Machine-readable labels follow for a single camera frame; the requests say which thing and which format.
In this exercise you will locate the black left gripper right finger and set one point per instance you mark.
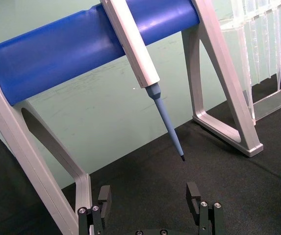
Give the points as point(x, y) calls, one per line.
point(205, 215)

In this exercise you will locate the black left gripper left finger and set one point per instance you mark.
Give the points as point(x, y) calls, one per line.
point(94, 220)

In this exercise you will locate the black table cloth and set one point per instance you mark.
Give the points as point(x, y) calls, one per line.
point(155, 191)

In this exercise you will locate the clear acrylic rack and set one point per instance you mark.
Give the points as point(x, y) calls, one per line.
point(270, 105)

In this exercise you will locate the grey stand with blue bar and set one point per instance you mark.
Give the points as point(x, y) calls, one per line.
point(57, 61)

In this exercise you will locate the clear tapered plastic tube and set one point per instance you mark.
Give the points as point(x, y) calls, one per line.
point(255, 49)
point(278, 49)
point(267, 44)

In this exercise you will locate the white pipette with blue shaft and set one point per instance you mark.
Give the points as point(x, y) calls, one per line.
point(135, 49)

